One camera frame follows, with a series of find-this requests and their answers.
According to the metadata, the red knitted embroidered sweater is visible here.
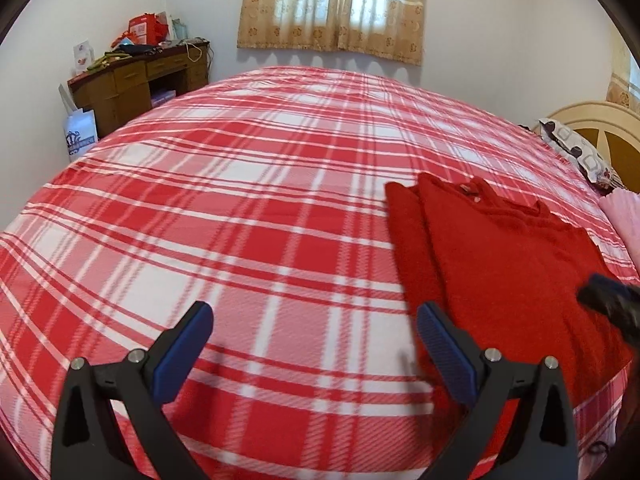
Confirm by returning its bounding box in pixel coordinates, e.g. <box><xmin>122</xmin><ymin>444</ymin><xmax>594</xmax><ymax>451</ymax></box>
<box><xmin>385</xmin><ymin>174</ymin><xmax>639</xmax><ymax>479</ymax></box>

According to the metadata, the clothes pile on desk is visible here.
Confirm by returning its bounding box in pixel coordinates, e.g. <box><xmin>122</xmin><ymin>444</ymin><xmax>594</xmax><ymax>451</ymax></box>
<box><xmin>87</xmin><ymin>44</ymin><xmax>163</xmax><ymax>72</ymax></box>

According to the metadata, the pink floral pillow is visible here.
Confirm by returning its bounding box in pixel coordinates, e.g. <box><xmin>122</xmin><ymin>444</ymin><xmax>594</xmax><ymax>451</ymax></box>
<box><xmin>599</xmin><ymin>188</ymin><xmax>640</xmax><ymax>268</ymax></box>

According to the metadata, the grey patterned pillow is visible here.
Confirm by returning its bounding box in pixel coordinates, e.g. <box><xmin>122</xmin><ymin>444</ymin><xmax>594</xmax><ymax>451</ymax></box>
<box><xmin>536</xmin><ymin>118</ymin><xmax>624</xmax><ymax>194</ymax></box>

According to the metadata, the cream wooden headboard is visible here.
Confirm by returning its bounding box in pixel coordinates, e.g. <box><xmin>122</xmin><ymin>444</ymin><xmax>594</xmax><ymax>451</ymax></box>
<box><xmin>532</xmin><ymin>101</ymin><xmax>639</xmax><ymax>193</ymax></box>

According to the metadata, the beige curtain right window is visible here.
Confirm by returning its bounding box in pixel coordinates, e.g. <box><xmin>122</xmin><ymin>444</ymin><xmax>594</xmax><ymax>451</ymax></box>
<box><xmin>606</xmin><ymin>30</ymin><xmax>640</xmax><ymax>114</ymax></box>

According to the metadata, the beige curtain window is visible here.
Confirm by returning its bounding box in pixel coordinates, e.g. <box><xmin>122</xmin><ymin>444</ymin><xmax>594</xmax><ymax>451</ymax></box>
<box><xmin>606</xmin><ymin>30</ymin><xmax>640</xmax><ymax>114</ymax></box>
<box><xmin>238</xmin><ymin>0</ymin><xmax>425</xmax><ymax>66</ymax></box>

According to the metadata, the red white plaid bedsheet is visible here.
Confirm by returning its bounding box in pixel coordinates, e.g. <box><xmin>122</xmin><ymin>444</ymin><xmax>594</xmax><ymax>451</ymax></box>
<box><xmin>1</xmin><ymin>66</ymin><xmax>638</xmax><ymax>479</ymax></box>

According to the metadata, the white paper shopping bag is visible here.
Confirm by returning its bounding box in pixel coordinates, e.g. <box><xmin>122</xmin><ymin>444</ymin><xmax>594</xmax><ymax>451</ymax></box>
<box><xmin>58</xmin><ymin>84</ymin><xmax>98</xmax><ymax>162</ymax></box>

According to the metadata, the brown wooden desk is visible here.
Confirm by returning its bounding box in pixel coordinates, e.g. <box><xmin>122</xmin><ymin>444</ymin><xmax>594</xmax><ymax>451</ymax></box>
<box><xmin>67</xmin><ymin>38</ymin><xmax>212</xmax><ymax>138</ymax></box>

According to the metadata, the beige curtain centre window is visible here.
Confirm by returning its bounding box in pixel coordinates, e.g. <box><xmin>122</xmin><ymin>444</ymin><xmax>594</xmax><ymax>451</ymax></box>
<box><xmin>238</xmin><ymin>0</ymin><xmax>425</xmax><ymax>66</ymax></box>

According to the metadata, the white card on desk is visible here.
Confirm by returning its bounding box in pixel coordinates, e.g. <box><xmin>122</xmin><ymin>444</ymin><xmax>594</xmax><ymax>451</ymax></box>
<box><xmin>74</xmin><ymin>40</ymin><xmax>94</xmax><ymax>75</ymax></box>

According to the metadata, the red gift box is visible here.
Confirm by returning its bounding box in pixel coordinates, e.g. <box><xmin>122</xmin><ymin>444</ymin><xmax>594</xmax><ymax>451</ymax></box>
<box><xmin>111</xmin><ymin>13</ymin><xmax>169</xmax><ymax>49</ymax></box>

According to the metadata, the white cable on desk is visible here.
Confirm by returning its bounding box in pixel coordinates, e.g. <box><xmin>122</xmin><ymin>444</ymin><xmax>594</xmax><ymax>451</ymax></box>
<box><xmin>183</xmin><ymin>39</ymin><xmax>214</xmax><ymax>68</ymax></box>

